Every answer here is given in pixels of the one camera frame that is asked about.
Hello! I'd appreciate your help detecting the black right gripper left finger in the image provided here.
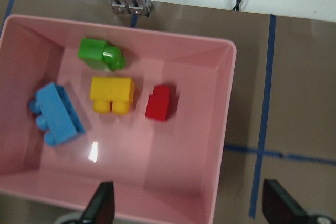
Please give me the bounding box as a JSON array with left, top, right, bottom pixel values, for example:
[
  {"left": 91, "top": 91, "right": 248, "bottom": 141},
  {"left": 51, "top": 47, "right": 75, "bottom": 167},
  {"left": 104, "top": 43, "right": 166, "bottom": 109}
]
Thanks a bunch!
[{"left": 80, "top": 182, "right": 115, "bottom": 223}]

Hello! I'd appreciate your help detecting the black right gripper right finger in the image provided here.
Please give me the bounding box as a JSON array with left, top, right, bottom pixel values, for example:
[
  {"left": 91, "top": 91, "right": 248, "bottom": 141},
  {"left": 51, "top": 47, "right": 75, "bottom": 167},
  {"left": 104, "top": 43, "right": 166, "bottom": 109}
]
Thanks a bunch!
[{"left": 262, "top": 179, "right": 309, "bottom": 223}]

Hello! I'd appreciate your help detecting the blue toy block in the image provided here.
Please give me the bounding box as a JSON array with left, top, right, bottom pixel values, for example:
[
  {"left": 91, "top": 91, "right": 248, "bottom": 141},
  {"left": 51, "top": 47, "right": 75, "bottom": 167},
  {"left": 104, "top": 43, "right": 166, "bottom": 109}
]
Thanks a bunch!
[{"left": 28, "top": 82, "right": 86, "bottom": 147}]

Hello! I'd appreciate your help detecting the yellow toy block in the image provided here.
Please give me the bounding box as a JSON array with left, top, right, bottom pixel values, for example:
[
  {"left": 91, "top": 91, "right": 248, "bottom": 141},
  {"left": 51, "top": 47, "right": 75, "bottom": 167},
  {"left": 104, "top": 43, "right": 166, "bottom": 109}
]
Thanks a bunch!
[{"left": 90, "top": 76, "right": 135, "bottom": 115}]

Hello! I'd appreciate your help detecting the red toy block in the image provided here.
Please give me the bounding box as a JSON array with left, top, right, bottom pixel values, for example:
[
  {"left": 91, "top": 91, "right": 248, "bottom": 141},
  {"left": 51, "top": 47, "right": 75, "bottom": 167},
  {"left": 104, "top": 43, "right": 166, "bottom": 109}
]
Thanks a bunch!
[{"left": 145, "top": 84, "right": 173, "bottom": 122}]

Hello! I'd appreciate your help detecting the green toy block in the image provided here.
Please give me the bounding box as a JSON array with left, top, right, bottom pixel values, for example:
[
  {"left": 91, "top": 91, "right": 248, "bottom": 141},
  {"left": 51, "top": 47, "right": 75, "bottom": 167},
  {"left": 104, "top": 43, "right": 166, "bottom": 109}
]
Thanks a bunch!
[{"left": 78, "top": 38, "right": 126, "bottom": 71}]

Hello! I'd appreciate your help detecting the pink plastic box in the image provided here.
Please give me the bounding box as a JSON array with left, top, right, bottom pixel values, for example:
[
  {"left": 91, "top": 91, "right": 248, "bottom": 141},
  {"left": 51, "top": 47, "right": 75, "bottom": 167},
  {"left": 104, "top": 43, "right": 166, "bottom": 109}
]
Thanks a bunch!
[{"left": 1, "top": 15, "right": 236, "bottom": 223}]

